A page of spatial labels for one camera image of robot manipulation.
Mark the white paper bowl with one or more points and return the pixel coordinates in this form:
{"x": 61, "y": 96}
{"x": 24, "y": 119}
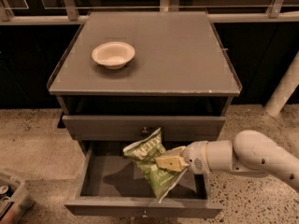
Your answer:
{"x": 113, "y": 55}

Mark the round brass knob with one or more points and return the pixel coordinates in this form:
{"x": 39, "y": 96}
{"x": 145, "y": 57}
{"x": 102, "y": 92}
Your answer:
{"x": 145, "y": 214}
{"x": 145, "y": 130}

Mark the grey top drawer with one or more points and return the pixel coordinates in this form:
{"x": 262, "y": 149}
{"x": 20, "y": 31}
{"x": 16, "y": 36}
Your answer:
{"x": 129, "y": 128}

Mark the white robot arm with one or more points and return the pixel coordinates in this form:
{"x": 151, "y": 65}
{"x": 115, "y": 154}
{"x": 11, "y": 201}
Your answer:
{"x": 250, "y": 154}

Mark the green jalapeno chip bag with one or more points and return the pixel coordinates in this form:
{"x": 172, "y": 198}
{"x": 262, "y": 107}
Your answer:
{"x": 144, "y": 153}

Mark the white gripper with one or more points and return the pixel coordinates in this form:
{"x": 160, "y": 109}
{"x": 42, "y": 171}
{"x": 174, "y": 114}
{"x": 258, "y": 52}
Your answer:
{"x": 194, "y": 157}

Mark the white cylindrical post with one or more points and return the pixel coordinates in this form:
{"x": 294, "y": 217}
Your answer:
{"x": 284, "y": 89}

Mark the metal railing frame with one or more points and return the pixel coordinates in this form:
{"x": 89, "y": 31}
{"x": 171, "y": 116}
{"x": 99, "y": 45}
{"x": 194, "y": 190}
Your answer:
{"x": 218, "y": 11}

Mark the round brass top knob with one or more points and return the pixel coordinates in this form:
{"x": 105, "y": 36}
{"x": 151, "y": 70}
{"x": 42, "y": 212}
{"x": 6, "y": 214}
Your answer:
{"x": 145, "y": 130}

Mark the grey wooden drawer cabinet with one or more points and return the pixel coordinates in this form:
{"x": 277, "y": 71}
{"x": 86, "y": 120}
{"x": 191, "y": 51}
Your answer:
{"x": 179, "y": 68}

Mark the grey open middle drawer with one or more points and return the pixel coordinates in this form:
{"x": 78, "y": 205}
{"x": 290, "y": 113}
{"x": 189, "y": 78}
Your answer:
{"x": 113, "y": 186}

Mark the soda can in bin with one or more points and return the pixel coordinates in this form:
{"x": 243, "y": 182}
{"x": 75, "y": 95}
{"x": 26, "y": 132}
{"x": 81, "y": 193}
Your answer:
{"x": 4, "y": 190}

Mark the clear plastic storage bin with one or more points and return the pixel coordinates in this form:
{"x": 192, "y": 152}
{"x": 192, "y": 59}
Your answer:
{"x": 17, "y": 201}

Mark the round brass middle knob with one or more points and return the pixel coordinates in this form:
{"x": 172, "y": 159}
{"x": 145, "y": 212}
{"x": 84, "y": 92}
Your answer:
{"x": 145, "y": 214}

